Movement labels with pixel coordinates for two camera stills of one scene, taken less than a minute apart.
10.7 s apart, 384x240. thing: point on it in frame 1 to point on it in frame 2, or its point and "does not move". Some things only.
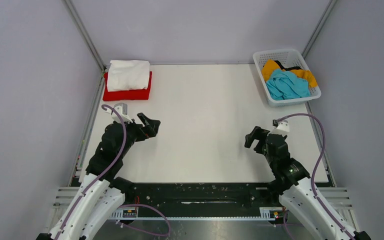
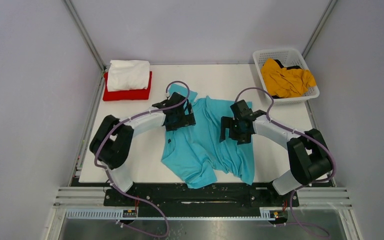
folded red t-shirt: (133, 94) does not move
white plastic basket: (291, 58) does not move
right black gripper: (258, 133) to (242, 139)
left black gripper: (153, 124) to (187, 119)
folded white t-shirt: (128, 75) does not move
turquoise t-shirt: (285, 85) to (196, 153)
